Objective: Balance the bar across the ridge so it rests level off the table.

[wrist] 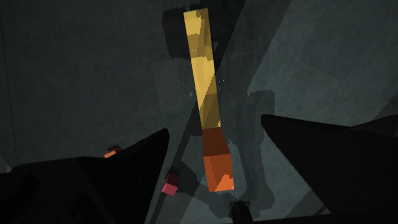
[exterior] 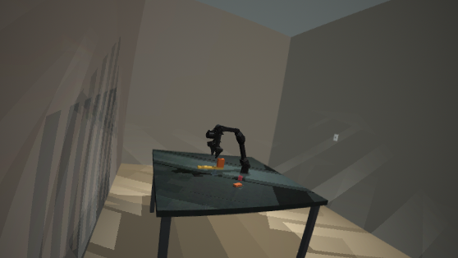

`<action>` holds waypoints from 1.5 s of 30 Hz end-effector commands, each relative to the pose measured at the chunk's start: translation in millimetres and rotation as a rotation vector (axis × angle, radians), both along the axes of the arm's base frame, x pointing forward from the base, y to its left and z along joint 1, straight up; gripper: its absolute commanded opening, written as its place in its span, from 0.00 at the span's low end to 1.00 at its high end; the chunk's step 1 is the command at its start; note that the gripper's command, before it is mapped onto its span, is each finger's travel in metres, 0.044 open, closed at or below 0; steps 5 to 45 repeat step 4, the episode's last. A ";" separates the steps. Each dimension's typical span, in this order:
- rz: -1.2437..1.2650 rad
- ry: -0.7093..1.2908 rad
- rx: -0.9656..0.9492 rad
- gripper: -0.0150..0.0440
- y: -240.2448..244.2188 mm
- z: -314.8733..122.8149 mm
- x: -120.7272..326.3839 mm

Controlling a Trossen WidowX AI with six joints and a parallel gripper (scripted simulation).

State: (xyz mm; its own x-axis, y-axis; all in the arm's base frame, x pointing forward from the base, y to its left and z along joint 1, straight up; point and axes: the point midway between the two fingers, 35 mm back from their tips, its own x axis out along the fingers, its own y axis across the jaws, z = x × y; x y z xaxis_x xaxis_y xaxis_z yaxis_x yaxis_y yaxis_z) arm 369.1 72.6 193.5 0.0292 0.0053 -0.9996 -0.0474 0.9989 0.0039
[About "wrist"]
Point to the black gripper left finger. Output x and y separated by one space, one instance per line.
122 185

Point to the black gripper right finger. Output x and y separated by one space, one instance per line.
344 166

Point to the small red cube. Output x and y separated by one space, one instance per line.
171 184

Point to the orange-brown block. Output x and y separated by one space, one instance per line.
112 152

